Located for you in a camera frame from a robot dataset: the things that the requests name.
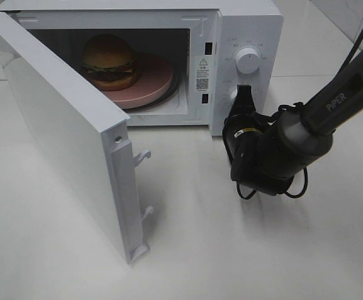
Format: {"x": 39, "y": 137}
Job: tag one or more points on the white microwave door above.
{"x": 82, "y": 133}

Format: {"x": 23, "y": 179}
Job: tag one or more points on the glass microwave turntable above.
{"x": 174, "y": 86}

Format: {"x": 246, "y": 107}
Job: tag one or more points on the upper white power knob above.
{"x": 247, "y": 59}

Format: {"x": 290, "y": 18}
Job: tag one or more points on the white warning label sticker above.
{"x": 203, "y": 72}

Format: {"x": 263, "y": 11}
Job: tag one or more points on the white timer knob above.
{"x": 232, "y": 96}

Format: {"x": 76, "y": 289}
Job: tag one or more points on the white microwave oven body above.
{"x": 175, "y": 30}

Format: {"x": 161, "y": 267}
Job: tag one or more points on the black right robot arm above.
{"x": 266, "y": 152}

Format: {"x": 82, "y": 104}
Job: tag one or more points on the pink round plate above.
{"x": 155, "y": 77}

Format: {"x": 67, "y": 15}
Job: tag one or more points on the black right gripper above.
{"x": 243, "y": 117}

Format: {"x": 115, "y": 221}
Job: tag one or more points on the burger with lettuce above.
{"x": 109, "y": 63}

